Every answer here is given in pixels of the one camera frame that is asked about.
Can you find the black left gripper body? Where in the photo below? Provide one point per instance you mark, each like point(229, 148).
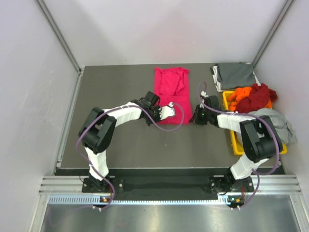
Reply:
point(154, 113)

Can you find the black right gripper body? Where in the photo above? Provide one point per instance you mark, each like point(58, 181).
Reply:
point(201, 118)

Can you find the pink t shirt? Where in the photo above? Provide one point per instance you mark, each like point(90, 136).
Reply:
point(172, 85)

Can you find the light grey t shirt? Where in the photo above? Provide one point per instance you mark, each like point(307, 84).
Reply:
point(283, 127)

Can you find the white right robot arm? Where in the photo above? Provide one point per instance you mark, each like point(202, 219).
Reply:
point(259, 138)

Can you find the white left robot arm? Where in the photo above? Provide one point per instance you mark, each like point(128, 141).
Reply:
point(98, 129)

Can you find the yellow plastic bin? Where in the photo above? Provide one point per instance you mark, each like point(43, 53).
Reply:
point(235, 147)

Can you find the orange t shirt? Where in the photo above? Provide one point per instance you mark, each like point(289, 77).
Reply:
point(249, 99)

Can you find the folded dark grey t shirt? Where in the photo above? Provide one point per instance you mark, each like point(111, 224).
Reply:
point(232, 70)

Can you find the dark red t shirt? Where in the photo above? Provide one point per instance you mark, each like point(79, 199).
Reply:
point(261, 96)

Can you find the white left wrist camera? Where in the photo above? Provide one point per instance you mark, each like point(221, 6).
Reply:
point(167, 111)

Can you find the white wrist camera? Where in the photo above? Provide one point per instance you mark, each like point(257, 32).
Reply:
point(203, 94)
point(167, 111)

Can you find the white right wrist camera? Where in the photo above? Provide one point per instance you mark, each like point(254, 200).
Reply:
point(203, 94)

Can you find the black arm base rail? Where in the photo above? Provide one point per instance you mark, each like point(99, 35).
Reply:
point(169, 184)

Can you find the left aluminium corner post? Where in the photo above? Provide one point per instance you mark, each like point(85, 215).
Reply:
point(58, 34)

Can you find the aluminium corner post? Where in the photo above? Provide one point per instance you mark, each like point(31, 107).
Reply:
point(58, 34)
point(273, 30)

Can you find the aluminium frame rail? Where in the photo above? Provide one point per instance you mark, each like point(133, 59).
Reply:
point(269, 185)

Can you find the slotted grey cable duct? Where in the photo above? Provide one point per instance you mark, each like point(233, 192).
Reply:
point(104, 200)

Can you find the right aluminium corner post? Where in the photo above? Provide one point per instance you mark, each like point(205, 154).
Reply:
point(273, 30)

